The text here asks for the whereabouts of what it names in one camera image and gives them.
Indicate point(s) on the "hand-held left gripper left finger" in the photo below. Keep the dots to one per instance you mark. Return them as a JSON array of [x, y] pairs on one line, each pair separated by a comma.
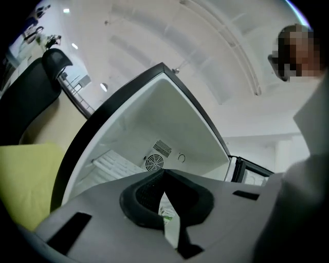
[[129, 205]]

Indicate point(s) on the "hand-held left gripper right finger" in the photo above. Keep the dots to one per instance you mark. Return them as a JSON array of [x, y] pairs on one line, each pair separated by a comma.
[[190, 203]]

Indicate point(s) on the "white wire fridge shelf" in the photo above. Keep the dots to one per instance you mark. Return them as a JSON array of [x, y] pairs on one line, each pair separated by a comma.
[[115, 164]]

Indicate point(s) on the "black mini fridge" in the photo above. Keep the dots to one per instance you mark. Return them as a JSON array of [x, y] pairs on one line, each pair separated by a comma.
[[159, 115]]

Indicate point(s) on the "white fridge door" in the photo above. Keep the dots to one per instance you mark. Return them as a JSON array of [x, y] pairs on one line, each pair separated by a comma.
[[240, 169]]

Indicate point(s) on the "white green paper tag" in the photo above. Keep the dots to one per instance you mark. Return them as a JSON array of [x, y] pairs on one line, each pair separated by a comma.
[[168, 215]]

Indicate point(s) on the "green tablecloth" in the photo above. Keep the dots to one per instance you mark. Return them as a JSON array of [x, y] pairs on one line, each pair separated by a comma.
[[25, 185]]

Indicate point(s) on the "person's beige shirt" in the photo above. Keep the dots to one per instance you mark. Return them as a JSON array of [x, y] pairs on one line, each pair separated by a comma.
[[316, 123]]

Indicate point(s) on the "black office chair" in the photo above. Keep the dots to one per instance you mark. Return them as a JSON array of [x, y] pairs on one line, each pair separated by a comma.
[[25, 97]]

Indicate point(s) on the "person's head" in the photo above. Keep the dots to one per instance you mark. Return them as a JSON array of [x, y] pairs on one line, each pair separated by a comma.
[[295, 51]]

